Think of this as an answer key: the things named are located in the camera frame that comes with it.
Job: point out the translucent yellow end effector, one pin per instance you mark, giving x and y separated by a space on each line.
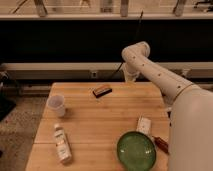
130 79

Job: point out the black brown eraser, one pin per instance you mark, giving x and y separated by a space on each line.
102 90

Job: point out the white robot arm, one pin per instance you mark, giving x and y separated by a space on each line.
191 131

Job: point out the white small box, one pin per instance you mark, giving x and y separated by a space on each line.
144 125

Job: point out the green glass bowl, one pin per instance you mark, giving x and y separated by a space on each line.
136 151

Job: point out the translucent plastic cup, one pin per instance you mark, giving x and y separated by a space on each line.
56 103

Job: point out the white lotion bottle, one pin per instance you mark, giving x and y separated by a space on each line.
62 145

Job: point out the white wall outlet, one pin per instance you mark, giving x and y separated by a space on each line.
94 74

